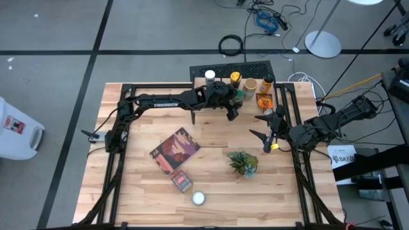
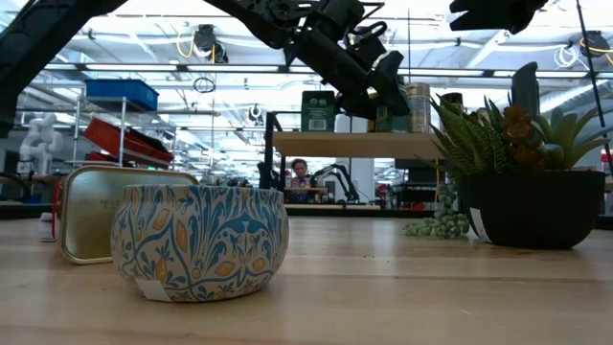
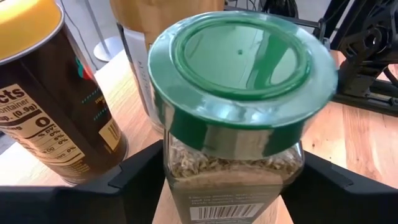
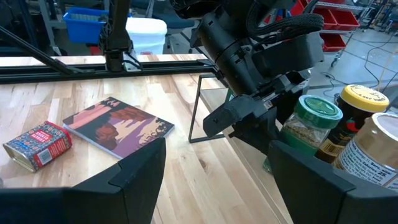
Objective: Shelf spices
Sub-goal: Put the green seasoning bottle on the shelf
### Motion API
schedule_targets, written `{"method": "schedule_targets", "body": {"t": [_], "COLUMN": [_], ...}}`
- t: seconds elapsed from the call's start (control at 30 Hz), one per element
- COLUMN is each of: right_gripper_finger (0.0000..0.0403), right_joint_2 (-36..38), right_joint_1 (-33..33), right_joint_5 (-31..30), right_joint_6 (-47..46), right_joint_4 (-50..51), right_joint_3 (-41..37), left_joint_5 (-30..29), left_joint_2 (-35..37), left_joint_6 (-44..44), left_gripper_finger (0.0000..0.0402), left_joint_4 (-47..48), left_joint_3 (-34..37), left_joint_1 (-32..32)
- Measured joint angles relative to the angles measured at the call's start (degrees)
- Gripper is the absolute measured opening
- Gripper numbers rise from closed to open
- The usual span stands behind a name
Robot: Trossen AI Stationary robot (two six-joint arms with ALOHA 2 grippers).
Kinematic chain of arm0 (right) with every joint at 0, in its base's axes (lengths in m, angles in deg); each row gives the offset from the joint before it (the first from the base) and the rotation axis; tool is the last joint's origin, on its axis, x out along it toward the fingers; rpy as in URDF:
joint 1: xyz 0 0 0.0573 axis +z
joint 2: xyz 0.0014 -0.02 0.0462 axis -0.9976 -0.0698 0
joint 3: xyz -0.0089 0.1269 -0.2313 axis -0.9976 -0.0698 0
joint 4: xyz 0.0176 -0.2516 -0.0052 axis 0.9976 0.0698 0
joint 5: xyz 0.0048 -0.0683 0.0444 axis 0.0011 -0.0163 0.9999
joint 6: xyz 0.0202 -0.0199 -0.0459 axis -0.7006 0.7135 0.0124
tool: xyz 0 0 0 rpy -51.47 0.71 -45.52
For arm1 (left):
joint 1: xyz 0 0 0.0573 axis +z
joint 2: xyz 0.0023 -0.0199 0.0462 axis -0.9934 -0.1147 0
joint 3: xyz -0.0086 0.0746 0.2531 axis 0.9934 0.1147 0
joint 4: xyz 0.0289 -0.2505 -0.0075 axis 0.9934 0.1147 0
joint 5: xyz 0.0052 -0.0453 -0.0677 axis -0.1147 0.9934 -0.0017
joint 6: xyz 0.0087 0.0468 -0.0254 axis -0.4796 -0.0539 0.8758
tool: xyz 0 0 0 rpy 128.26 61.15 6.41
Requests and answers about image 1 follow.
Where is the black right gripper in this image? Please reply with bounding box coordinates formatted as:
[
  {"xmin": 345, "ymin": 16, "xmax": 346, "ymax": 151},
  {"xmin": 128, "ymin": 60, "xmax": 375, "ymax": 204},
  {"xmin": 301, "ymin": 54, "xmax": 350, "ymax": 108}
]
[{"xmin": 248, "ymin": 104, "xmax": 291, "ymax": 154}]

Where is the silver mounting plate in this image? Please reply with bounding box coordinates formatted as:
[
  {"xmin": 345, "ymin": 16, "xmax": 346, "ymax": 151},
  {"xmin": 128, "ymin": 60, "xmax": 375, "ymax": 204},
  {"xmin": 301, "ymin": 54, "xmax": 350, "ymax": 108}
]
[{"xmin": 89, "ymin": 130, "xmax": 107, "ymax": 142}]

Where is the orange spice packet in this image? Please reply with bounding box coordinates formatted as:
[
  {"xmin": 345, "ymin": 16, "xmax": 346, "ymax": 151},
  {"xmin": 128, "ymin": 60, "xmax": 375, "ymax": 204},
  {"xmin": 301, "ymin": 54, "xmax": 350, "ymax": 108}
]
[{"xmin": 255, "ymin": 92, "xmax": 275, "ymax": 115}]

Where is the red rectangular tin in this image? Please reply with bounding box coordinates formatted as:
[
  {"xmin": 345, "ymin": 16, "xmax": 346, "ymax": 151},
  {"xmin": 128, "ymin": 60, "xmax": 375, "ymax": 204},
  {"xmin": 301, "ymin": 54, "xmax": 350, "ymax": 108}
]
[{"xmin": 170, "ymin": 169, "xmax": 194, "ymax": 194}]

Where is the yellow-lid spice jar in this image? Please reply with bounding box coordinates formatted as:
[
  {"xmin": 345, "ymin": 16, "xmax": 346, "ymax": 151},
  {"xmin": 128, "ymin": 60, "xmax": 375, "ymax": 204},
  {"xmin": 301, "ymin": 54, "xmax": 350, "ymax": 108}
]
[{"xmin": 229, "ymin": 71, "xmax": 243, "ymax": 89}]

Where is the silver round-base stand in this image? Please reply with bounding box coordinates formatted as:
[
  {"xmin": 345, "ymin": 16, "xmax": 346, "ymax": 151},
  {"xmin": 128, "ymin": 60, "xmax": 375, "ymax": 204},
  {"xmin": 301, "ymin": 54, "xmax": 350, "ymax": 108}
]
[{"xmin": 304, "ymin": 0, "xmax": 342, "ymax": 59}]

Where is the blue patterned candle tin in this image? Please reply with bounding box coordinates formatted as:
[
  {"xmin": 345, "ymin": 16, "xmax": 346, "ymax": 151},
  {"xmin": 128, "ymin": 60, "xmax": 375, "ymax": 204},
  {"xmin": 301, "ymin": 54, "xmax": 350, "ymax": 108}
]
[{"xmin": 190, "ymin": 190, "xmax": 206, "ymax": 206}]

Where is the yellow cable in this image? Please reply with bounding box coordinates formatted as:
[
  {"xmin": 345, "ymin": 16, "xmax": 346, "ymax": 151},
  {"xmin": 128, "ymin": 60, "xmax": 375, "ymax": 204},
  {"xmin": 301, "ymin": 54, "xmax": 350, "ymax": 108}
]
[{"xmin": 325, "ymin": 73, "xmax": 383, "ymax": 99}]

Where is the silver-lid bagel seasoning jar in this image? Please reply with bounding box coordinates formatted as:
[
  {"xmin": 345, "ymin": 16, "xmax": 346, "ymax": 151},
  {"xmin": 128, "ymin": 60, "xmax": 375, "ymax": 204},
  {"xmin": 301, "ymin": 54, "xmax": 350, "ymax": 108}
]
[{"xmin": 204, "ymin": 69, "xmax": 217, "ymax": 86}]

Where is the white round lamp head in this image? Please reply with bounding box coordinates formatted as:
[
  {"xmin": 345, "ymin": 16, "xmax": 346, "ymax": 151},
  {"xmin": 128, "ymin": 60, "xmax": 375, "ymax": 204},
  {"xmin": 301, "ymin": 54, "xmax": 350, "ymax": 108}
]
[{"xmin": 346, "ymin": 0, "xmax": 384, "ymax": 6}]

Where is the black coiled cable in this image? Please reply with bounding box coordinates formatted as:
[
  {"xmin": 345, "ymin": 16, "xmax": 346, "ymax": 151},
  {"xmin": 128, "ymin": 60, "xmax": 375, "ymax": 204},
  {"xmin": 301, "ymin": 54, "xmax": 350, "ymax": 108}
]
[{"xmin": 218, "ymin": 34, "xmax": 245, "ymax": 58}]

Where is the white plastic bin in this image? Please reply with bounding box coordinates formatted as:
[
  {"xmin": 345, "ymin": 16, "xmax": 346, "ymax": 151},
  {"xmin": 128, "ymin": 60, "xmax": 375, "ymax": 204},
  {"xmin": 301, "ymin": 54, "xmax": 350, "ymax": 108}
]
[{"xmin": 0, "ymin": 95, "xmax": 45, "ymax": 160}]

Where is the white cable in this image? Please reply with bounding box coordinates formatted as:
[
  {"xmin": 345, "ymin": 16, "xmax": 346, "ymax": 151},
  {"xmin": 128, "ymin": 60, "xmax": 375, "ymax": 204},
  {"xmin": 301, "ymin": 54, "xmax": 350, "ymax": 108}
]
[{"xmin": 287, "ymin": 72, "xmax": 327, "ymax": 98}]

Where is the white printed sign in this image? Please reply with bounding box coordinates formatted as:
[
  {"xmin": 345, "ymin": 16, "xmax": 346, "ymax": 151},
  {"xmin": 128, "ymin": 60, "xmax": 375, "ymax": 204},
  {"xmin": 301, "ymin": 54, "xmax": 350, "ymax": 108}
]
[{"xmin": 326, "ymin": 144, "xmax": 357, "ymax": 186}]

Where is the wooden shelf with black frame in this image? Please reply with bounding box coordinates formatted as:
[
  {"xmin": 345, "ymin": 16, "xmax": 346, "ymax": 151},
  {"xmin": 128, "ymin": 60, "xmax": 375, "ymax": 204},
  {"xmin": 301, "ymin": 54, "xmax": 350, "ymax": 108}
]
[{"xmin": 190, "ymin": 77, "xmax": 279, "ymax": 125}]

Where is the black wheeled chair base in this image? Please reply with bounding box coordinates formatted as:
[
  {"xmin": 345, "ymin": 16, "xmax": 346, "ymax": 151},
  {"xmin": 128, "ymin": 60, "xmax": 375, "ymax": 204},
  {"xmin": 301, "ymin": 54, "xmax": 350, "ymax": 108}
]
[{"xmin": 383, "ymin": 15, "xmax": 409, "ymax": 47}]

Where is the succulent plant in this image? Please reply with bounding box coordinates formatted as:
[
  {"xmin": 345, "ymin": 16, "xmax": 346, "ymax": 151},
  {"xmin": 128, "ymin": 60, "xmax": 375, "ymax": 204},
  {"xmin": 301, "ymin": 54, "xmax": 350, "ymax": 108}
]
[{"xmin": 227, "ymin": 150, "xmax": 259, "ymax": 179}]

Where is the black crossbar stand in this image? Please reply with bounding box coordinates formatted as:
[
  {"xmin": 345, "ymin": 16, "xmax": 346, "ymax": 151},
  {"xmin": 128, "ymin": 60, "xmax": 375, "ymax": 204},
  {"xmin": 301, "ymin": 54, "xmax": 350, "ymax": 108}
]
[{"xmin": 332, "ymin": 143, "xmax": 409, "ymax": 192}]

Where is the orange spice bottle black cap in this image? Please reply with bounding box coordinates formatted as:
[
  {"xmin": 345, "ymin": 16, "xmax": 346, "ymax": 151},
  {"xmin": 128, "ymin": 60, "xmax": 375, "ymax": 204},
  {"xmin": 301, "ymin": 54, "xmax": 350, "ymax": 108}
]
[{"xmin": 258, "ymin": 72, "xmax": 275, "ymax": 94}]

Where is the dark side desk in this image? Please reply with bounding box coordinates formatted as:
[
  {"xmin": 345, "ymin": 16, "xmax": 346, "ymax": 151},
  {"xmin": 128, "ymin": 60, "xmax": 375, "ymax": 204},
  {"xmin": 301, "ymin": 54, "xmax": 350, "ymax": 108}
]
[{"xmin": 382, "ymin": 57, "xmax": 409, "ymax": 230}]

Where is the beige-lid round spice jar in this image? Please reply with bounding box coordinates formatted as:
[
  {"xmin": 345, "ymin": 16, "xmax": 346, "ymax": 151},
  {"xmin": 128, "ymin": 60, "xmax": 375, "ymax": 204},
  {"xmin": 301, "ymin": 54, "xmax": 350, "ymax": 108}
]
[{"xmin": 242, "ymin": 77, "xmax": 258, "ymax": 100}]

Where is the blue coiled cable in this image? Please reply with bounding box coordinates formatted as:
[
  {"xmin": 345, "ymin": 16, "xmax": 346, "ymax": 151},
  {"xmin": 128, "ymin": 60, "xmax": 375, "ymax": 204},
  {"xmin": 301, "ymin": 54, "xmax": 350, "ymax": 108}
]
[{"xmin": 255, "ymin": 11, "xmax": 279, "ymax": 33}]

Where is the black perforated floor panel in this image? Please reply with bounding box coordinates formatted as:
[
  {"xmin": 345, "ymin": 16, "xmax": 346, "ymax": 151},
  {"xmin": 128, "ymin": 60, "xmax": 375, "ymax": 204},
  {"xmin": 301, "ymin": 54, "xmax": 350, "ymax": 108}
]
[{"xmin": 189, "ymin": 60, "xmax": 276, "ymax": 82}]

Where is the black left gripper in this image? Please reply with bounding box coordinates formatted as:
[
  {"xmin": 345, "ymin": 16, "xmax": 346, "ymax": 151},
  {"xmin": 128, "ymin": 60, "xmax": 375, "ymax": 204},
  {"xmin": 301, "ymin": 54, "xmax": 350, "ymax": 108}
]
[{"xmin": 203, "ymin": 80, "xmax": 243, "ymax": 122}]

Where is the black metal table frame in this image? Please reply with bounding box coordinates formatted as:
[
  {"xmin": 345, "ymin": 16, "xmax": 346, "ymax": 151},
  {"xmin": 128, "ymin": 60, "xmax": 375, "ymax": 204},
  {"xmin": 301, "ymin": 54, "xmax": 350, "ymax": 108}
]
[{"xmin": 75, "ymin": 82, "xmax": 344, "ymax": 230}]

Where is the book with purple landscape cover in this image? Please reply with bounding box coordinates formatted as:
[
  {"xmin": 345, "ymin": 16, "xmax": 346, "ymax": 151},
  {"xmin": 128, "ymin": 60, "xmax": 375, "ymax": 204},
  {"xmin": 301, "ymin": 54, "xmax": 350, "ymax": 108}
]
[{"xmin": 149, "ymin": 126, "xmax": 201, "ymax": 176}]

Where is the green-lid oregano jar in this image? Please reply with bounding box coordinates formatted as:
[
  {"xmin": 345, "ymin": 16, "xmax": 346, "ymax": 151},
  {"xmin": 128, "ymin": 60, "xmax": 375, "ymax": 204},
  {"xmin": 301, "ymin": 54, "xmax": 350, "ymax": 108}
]
[{"xmin": 232, "ymin": 89, "xmax": 245, "ymax": 105}]

